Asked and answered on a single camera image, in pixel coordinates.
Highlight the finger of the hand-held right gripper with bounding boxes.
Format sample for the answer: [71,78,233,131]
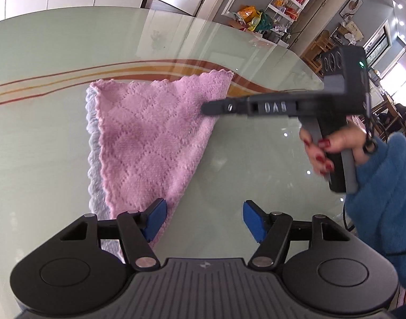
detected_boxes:
[201,97,249,117]

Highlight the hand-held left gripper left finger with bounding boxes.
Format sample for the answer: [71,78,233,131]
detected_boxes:
[60,198,168,270]

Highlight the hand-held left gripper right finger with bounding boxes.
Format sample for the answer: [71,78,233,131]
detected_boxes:
[242,200,351,269]

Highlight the pink towel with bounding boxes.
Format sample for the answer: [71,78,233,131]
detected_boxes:
[85,70,235,261]

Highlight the person's right hand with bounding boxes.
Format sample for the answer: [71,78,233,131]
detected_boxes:
[299,120,378,177]

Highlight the wooden chair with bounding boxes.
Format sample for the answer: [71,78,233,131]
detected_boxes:
[301,30,336,77]

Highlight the white shelf rack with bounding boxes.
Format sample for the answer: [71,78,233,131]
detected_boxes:
[266,0,323,46]

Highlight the green bag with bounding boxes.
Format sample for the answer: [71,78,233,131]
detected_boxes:
[253,13,274,32]

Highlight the orange snack bag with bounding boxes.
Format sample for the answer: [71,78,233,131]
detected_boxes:
[236,5,261,24]

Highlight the framed wall picture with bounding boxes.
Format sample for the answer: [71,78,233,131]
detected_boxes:
[339,0,363,19]

